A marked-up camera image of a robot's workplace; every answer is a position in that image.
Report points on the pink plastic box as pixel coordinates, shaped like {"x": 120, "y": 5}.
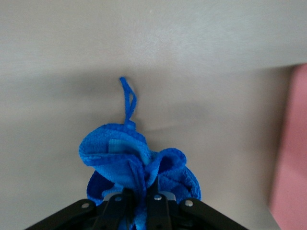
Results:
{"x": 292, "y": 143}

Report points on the blue cloth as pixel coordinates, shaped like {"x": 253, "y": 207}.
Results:
{"x": 120, "y": 163}

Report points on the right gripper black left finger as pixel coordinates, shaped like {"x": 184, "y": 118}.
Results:
{"x": 110, "y": 213}

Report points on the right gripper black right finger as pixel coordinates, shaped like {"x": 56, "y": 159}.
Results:
{"x": 163, "y": 213}

